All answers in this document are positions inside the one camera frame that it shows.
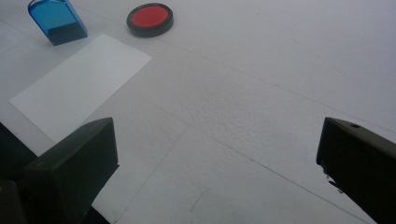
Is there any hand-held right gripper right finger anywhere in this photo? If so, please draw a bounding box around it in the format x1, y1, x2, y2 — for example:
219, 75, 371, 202
316, 117, 396, 224

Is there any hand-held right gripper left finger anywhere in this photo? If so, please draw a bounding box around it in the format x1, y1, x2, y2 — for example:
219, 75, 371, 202
18, 117, 120, 224

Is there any white paper sheet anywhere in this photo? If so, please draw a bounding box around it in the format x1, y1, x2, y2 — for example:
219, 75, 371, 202
8, 34, 153, 144

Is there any blue transparent plastic box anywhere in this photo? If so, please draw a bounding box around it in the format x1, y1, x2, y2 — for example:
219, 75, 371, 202
27, 0, 79, 35

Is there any red ink pad black rim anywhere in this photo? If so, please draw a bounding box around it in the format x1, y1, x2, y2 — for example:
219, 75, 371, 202
126, 2, 175, 38

